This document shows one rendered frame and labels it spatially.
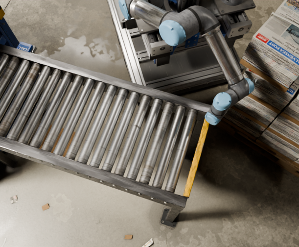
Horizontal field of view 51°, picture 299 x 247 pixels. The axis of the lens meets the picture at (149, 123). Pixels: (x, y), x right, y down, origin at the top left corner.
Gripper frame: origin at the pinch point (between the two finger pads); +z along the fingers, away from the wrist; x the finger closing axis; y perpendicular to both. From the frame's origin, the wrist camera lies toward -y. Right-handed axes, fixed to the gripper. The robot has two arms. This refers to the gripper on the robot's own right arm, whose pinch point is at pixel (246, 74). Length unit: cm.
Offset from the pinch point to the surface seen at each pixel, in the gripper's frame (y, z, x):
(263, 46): 19.7, 4.2, 0.1
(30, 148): -5, -100, 63
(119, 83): -5, -44, 52
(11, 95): -6, -85, 93
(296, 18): 21.0, 27.4, -4.5
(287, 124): -28.6, 5.2, -34.8
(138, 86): -5, -39, 42
